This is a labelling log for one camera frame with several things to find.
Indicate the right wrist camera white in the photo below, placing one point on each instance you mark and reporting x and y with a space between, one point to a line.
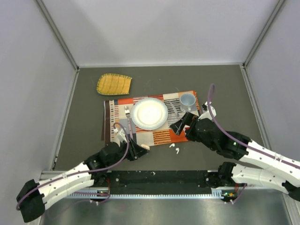
208 112

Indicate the silver fork pink handle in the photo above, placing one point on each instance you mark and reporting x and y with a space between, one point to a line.
127 113

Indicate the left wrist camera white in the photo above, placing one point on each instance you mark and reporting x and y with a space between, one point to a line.
120 135

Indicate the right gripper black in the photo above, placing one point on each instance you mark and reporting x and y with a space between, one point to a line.
189 120

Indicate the white round plate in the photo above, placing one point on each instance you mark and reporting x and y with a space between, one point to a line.
149 113

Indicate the white earbud charging case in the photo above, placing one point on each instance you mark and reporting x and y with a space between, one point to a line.
146 147

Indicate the silver knife pink handle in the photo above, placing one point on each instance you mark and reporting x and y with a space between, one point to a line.
175 111

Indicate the yellow woven cloth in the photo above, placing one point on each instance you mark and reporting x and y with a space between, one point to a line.
111 84

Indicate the light blue mug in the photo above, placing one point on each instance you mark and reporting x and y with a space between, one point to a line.
187 100

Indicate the colourful patchwork placemat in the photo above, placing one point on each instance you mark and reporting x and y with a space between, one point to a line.
114 112

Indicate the aluminium frame right post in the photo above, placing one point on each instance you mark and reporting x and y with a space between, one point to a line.
274 14

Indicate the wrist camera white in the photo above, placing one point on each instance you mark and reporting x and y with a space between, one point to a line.
208 112
120 135

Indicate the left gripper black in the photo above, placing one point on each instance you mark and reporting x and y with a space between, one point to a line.
135 151

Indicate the aluminium frame front beam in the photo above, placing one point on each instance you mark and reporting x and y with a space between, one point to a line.
162 182

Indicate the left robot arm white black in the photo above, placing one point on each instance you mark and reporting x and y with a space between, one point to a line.
36 197

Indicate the aluminium frame post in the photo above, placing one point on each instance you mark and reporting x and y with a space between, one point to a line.
274 14
54 29

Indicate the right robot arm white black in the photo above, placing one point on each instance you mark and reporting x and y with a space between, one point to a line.
273 170

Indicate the aluminium frame left post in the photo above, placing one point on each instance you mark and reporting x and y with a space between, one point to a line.
54 29

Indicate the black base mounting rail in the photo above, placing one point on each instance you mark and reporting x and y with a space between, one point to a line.
165 182

